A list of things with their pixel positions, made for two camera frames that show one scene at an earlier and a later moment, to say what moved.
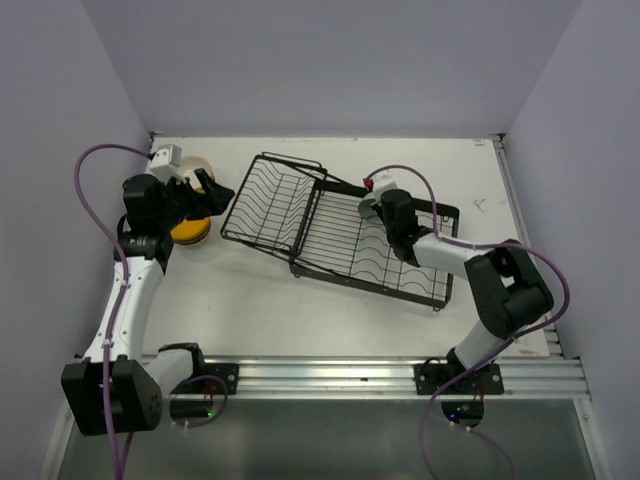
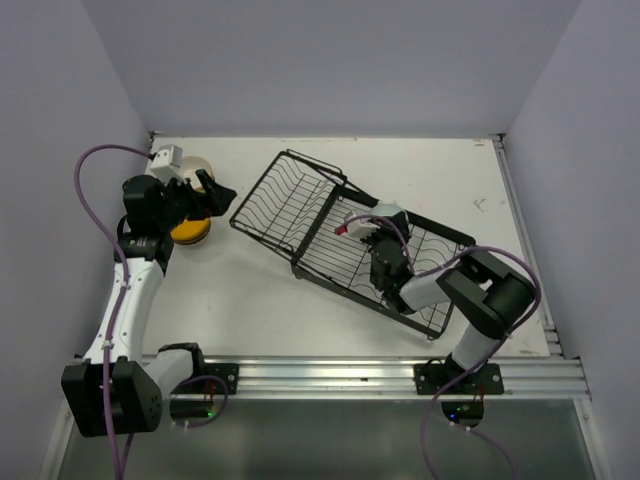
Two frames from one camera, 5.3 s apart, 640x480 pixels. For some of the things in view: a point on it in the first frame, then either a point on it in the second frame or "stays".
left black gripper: (214, 201) stays
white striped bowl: (191, 163) stays
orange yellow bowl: (189, 232) stays
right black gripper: (377, 207) -> (385, 229)
